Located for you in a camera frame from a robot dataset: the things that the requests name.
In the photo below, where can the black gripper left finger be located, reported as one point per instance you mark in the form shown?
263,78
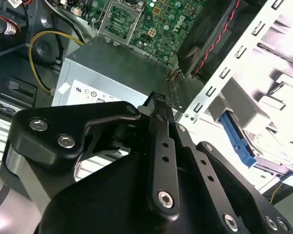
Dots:
39,141

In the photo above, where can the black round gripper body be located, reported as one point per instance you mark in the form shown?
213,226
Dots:
107,200

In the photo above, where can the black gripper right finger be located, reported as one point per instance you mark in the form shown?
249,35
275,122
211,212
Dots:
234,185

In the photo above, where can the hard disk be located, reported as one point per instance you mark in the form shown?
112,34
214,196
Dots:
236,139

